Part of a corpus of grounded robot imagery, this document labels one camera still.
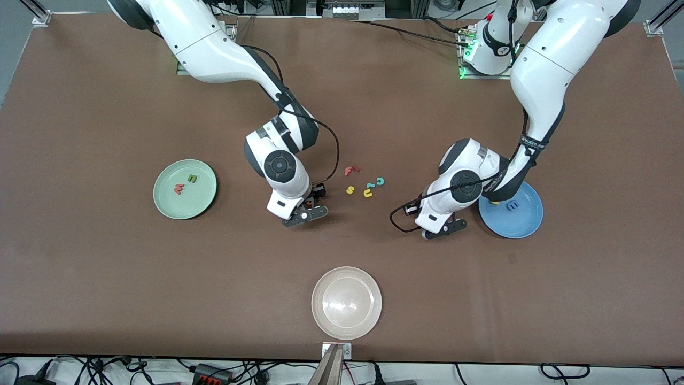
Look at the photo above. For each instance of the blue letter m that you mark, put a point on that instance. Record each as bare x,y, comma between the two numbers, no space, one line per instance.
513,205

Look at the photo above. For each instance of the aluminium camera mount bar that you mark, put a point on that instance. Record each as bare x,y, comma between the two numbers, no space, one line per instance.
331,369

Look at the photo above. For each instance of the red letter w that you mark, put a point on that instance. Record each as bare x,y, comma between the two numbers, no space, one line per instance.
179,189

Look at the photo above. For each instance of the green plate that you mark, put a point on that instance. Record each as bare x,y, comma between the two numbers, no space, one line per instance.
192,206

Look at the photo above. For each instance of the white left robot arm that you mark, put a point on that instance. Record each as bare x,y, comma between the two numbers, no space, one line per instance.
550,59

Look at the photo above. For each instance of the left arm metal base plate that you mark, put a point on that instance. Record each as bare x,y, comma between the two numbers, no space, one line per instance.
481,76

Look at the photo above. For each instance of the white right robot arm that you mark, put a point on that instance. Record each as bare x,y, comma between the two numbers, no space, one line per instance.
203,48

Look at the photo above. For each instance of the white plate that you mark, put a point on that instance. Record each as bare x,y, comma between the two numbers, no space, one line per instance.
346,303

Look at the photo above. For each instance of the blue plate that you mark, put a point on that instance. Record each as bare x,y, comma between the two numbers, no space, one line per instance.
521,224

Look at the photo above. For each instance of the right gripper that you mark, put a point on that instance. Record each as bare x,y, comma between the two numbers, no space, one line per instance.
313,195

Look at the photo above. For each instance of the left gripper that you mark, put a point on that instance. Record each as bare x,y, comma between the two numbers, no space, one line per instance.
410,205

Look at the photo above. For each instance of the brown table cover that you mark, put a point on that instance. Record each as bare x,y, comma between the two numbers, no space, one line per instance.
107,278

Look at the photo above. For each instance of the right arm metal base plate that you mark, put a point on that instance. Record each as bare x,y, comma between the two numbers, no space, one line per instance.
233,32

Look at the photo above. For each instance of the aluminium frame post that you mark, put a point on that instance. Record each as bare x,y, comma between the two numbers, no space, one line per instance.
662,21
40,16

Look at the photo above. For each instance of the red letter f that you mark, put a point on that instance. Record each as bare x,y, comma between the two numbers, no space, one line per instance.
348,171

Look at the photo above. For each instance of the black power strip red switches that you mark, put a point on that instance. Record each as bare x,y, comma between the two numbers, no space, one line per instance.
211,374

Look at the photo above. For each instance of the grey electrical box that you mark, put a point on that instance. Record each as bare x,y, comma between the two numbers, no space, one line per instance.
347,10

